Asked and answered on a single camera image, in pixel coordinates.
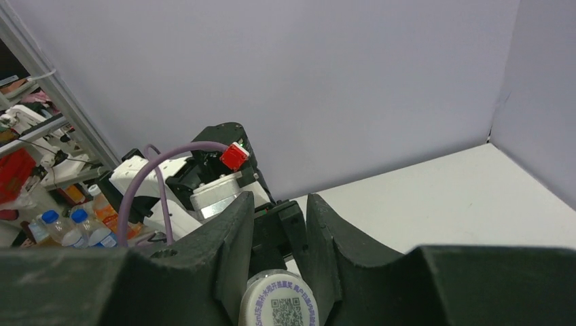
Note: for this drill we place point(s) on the background orange drink bottle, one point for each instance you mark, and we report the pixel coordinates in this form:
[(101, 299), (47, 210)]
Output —
[(103, 209)]

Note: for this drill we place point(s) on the red background box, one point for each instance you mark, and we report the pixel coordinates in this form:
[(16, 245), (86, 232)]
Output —
[(16, 168)]

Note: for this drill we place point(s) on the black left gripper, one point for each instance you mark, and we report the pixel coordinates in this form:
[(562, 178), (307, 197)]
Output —
[(279, 234)]

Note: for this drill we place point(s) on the background water bottle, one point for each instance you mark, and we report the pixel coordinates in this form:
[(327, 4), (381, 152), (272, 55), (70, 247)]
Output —
[(63, 230), (98, 234)]

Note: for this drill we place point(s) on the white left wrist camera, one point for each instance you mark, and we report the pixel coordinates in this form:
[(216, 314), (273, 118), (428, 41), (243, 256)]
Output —
[(209, 200)]

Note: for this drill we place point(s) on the white QR code cap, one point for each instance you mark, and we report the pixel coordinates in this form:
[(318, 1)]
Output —
[(276, 298)]

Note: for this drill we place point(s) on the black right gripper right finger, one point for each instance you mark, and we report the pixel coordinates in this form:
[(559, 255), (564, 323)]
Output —
[(357, 280)]

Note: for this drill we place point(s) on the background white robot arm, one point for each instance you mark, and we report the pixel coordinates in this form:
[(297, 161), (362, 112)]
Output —
[(54, 149)]

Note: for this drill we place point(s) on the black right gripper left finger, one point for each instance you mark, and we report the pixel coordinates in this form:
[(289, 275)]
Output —
[(198, 280)]

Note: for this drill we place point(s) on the aluminium frame post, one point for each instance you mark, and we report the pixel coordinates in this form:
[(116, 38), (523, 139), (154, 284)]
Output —
[(17, 38)]

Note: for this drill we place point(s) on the background water bottle right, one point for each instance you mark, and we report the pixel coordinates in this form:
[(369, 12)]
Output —
[(98, 234)]

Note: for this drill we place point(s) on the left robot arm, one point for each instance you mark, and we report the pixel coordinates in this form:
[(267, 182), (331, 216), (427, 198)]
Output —
[(182, 193)]

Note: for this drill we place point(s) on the background water bottle left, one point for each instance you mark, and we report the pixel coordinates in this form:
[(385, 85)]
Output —
[(63, 230)]

